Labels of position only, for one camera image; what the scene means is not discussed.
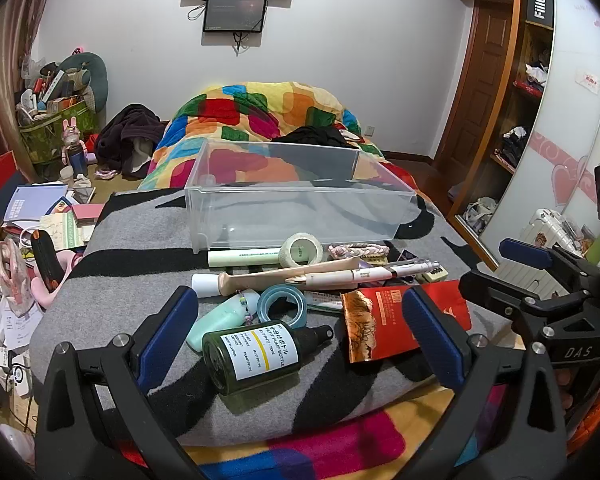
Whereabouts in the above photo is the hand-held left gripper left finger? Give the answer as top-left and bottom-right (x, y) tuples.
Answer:
(32, 285), (201, 480)

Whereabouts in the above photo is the pink patterned bag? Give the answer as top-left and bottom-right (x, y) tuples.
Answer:
(0, 239), (35, 311)

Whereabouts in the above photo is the beige handled tool white cap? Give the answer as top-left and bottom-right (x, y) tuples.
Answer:
(191, 256), (363, 298)

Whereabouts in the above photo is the black garment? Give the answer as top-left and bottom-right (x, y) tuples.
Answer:
(272, 125), (363, 150)

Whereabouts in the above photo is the striped brown curtain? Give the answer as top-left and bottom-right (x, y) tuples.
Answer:
(0, 0), (56, 171)

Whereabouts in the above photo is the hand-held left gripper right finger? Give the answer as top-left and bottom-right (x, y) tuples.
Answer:
(402, 285), (568, 480)

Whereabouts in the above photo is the wooden door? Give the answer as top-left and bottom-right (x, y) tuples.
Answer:
(432, 0), (511, 161)

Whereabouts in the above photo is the dark maroon clothes pile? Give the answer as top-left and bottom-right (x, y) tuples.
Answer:
(94, 104), (167, 178)

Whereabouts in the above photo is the grey green pillow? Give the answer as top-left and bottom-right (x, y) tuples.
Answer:
(55, 52), (110, 111)

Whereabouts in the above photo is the blue tape roll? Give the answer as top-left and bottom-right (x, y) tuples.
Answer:
(256, 284), (308, 330)

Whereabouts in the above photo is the small black monitor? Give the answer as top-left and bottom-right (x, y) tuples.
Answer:
(203, 0), (268, 34)

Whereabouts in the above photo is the red box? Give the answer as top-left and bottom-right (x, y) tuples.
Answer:
(0, 152), (28, 211)

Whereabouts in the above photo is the black orange handheld device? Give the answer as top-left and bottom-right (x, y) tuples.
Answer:
(30, 230), (66, 287)

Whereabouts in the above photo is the black box white print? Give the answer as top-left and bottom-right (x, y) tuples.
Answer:
(525, 0), (553, 28)

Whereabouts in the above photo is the white suitcase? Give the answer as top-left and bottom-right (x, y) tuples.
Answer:
(520, 208), (581, 251)

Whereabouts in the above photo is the pink notebook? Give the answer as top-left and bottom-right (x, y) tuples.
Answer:
(70, 203), (106, 222)

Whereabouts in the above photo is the silver pen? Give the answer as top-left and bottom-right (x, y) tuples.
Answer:
(360, 259), (441, 278)

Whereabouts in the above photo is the cream pen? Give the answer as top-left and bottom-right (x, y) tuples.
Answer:
(285, 266), (396, 290)

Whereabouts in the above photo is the pale green white tube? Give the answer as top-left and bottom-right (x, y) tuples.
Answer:
(207, 247), (283, 267)

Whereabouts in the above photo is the colourful patchwork quilt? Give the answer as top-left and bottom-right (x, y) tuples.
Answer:
(100, 81), (526, 480)

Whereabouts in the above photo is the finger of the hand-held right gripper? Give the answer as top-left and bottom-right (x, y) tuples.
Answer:
(458, 269), (600, 377)
(499, 237), (600, 301)

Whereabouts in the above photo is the person's right hand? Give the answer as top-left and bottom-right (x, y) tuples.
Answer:
(554, 367), (582, 412)

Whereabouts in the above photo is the grey black blanket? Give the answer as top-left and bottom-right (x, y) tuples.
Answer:
(29, 187), (526, 448)

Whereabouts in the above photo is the green book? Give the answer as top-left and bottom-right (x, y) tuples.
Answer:
(40, 211), (97, 251)

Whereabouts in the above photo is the wooden shelf with items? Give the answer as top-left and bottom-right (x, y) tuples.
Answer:
(422, 0), (600, 271)

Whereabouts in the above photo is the clear plastic storage box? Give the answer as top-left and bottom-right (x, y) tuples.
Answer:
(184, 140), (418, 255)

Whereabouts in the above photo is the pink rabbit toy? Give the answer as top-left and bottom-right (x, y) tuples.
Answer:
(60, 116), (88, 153)

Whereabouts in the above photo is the dark green spray bottle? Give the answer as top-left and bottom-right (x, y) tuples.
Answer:
(201, 320), (335, 397)

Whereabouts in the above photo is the small beaded chain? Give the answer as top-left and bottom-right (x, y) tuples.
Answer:
(236, 289), (257, 324)

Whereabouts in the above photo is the white bandage roll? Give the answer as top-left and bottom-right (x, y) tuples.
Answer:
(280, 232), (325, 268)

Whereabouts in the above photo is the green basket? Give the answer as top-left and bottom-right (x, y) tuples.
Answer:
(19, 100), (100, 166)

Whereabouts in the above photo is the red gold packet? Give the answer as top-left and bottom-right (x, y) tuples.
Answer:
(341, 282), (473, 363)

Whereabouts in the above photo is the braided rope ring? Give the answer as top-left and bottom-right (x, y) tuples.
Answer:
(327, 242), (388, 261)

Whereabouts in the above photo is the white handbag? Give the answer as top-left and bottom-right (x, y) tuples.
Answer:
(462, 197), (498, 231)

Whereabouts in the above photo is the clear green ruler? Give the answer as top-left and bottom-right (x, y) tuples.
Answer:
(305, 293), (348, 315)

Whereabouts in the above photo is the mint green tube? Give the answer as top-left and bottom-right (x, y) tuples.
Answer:
(186, 289), (261, 353)

